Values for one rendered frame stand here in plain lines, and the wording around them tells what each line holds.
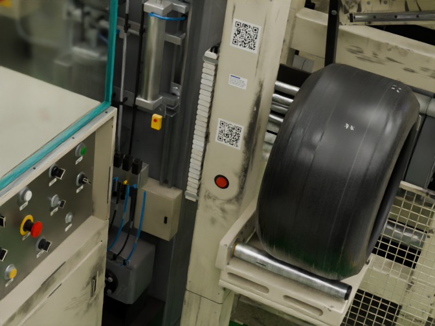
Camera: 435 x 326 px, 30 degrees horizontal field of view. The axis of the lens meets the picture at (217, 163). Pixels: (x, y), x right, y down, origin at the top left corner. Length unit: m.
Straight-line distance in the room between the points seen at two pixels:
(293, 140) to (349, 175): 0.16
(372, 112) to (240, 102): 0.36
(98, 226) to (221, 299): 0.47
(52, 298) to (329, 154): 0.83
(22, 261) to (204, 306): 0.70
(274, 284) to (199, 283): 0.34
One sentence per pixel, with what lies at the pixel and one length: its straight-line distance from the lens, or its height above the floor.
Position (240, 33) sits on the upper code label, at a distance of 2.06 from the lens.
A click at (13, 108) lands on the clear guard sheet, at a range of 1.78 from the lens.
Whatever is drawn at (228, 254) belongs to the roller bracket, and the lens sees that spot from 2.28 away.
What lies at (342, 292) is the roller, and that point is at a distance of 2.23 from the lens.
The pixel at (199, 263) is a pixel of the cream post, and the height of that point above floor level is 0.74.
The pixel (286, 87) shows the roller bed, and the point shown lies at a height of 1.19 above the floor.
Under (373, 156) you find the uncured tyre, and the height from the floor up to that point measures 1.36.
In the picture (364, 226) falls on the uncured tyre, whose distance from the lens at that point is 1.99.
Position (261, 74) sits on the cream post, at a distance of 2.08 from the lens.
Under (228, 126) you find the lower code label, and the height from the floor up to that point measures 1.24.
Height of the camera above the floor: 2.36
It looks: 33 degrees down
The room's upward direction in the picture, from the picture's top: 9 degrees clockwise
